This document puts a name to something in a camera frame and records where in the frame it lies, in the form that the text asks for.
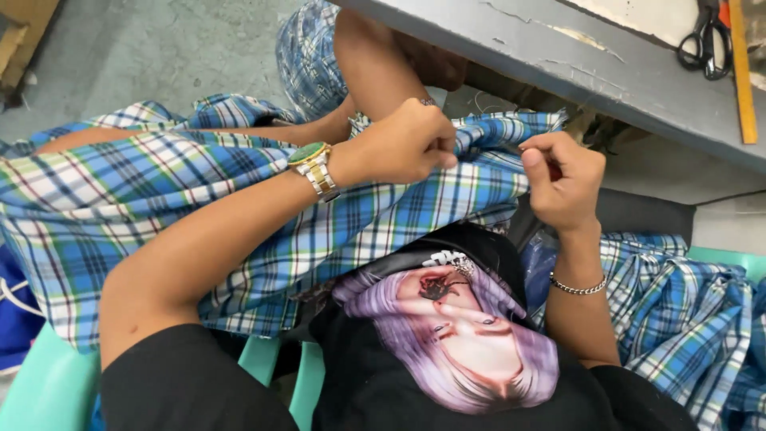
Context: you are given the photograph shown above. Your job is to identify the heap of blue plaid cloth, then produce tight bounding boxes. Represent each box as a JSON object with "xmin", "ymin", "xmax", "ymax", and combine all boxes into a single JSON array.
[{"xmin": 533, "ymin": 232, "xmax": 766, "ymax": 431}]

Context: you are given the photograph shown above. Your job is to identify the yellow wooden ruler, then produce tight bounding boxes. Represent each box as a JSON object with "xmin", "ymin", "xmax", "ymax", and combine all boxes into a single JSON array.
[{"xmin": 727, "ymin": 0, "xmax": 759, "ymax": 145}]

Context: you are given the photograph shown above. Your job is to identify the person's right hand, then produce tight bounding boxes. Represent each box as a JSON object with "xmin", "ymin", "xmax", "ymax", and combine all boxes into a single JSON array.
[{"xmin": 519, "ymin": 132, "xmax": 607, "ymax": 235}]

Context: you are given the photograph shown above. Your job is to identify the grey wooden table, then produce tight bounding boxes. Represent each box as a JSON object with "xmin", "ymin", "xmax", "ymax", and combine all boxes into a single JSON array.
[{"xmin": 333, "ymin": 0, "xmax": 766, "ymax": 176}]

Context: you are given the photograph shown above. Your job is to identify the teal plastic chair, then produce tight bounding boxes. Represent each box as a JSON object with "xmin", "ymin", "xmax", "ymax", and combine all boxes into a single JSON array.
[
  {"xmin": 0, "ymin": 322, "xmax": 328, "ymax": 431},
  {"xmin": 687, "ymin": 245, "xmax": 766, "ymax": 283}
]

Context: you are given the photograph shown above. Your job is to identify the blue plastic bag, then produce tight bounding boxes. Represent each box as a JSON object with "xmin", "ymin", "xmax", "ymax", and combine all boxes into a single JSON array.
[{"xmin": 519, "ymin": 230, "xmax": 560, "ymax": 318}]

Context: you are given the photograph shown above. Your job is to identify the person's bare leg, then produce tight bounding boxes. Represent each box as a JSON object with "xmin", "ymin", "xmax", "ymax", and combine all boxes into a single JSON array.
[
  {"xmin": 33, "ymin": 99, "xmax": 357, "ymax": 158},
  {"xmin": 332, "ymin": 8, "xmax": 469, "ymax": 123}
]

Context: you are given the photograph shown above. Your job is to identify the black printed t-shirt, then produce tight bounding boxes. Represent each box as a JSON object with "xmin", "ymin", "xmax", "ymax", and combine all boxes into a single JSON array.
[{"xmin": 101, "ymin": 221, "xmax": 701, "ymax": 431}]

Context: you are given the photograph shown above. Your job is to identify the blue plaid garment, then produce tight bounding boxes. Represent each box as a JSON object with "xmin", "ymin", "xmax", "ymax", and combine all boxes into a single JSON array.
[{"xmin": 274, "ymin": 0, "xmax": 349, "ymax": 122}]

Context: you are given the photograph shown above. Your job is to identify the brown cardboard box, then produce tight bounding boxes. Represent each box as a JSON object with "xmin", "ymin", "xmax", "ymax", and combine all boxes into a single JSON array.
[{"xmin": 0, "ymin": 0, "xmax": 62, "ymax": 92}]

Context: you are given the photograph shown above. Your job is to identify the gold green-faced wristwatch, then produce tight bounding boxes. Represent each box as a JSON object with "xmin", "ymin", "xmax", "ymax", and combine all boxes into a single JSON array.
[{"xmin": 287, "ymin": 141, "xmax": 342, "ymax": 204}]

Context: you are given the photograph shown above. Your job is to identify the person's left hand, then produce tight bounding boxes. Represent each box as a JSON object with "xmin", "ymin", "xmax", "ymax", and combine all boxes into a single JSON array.
[{"xmin": 328, "ymin": 98, "xmax": 459, "ymax": 185}]

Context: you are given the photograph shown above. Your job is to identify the blue bag with white cord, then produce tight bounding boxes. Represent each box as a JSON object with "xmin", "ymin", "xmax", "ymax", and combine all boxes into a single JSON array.
[{"xmin": 0, "ymin": 242, "xmax": 47, "ymax": 375}]

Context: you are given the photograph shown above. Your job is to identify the black scissors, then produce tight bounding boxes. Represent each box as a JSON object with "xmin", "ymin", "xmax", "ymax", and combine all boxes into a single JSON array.
[{"xmin": 677, "ymin": 0, "xmax": 733, "ymax": 81}]

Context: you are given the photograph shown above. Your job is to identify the silver chain bracelet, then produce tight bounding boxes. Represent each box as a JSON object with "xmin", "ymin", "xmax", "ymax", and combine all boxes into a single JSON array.
[{"xmin": 549, "ymin": 272, "xmax": 608, "ymax": 297}]

